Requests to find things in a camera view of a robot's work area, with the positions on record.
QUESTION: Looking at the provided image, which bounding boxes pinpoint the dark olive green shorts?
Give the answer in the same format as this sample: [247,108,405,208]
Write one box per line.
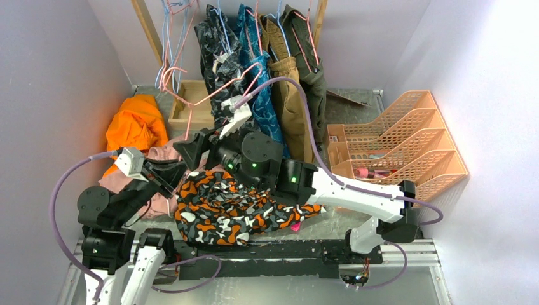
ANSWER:
[280,5,327,146]

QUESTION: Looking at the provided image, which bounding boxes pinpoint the tan brown shorts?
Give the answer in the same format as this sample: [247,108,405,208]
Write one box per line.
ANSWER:
[259,17,314,163]

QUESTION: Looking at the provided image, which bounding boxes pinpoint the aluminium frame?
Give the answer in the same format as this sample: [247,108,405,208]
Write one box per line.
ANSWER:
[57,239,451,305]

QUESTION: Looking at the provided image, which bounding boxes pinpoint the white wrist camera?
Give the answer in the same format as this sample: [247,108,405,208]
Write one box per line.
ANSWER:
[114,147,148,182]
[219,94,252,139]

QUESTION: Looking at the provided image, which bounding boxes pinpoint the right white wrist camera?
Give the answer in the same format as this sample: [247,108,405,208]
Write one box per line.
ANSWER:
[219,94,252,139]

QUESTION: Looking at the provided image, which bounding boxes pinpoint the peach plastic file organizer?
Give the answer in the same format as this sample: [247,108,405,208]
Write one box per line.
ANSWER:
[327,90,468,201]

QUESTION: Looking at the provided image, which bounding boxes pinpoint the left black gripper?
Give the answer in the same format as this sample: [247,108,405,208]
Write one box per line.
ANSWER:
[113,154,187,226]

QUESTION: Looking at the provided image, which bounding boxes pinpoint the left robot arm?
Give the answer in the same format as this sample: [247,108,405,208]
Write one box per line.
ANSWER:
[78,160,187,304]

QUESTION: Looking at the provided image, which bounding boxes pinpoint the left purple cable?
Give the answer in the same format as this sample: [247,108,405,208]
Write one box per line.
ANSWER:
[48,151,127,305]

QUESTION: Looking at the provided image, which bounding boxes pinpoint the orange camouflage shorts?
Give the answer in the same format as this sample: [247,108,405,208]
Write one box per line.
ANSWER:
[175,170,325,246]

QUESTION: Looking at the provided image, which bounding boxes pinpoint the pink plastic clip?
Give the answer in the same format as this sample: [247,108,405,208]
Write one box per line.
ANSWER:
[290,223,301,232]

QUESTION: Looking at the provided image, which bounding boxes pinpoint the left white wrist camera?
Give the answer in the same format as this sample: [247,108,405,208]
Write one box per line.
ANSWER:
[114,147,148,182]

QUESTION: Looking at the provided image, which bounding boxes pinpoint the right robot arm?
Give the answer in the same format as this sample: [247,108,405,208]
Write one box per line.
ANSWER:
[174,129,418,263]

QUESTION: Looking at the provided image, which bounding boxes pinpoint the black grey patterned shorts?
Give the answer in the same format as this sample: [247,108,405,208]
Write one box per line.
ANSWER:
[194,4,247,128]

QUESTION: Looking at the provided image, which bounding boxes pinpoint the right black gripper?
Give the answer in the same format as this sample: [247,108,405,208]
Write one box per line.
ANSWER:
[173,119,264,192]

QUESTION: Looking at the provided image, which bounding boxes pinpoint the wooden clothes rack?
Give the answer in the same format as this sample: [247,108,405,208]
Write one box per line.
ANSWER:
[131,0,329,131]

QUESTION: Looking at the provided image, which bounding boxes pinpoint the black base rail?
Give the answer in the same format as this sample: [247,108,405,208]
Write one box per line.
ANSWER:
[175,239,383,279]

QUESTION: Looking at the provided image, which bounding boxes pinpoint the pink drawstring shorts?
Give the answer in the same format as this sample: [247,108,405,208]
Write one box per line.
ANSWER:
[98,139,186,220]

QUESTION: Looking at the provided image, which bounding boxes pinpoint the blue patterned shorts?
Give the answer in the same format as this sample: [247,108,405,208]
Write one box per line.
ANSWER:
[235,4,290,157]

